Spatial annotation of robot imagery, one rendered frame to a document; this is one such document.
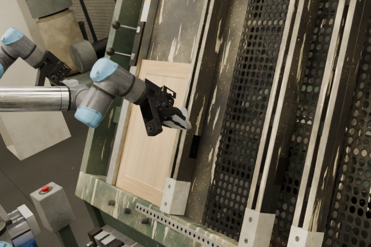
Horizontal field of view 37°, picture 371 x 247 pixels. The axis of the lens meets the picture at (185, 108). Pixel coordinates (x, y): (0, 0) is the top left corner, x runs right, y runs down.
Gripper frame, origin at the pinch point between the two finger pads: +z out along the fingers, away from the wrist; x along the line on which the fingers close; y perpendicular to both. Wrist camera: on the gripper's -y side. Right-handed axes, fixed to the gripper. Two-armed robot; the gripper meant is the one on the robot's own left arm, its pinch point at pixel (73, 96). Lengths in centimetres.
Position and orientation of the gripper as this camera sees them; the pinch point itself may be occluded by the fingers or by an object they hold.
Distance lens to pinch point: 226.7
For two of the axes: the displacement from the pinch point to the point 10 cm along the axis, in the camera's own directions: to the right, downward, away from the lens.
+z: 6.4, 6.0, 4.8
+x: -4.9, -1.7, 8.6
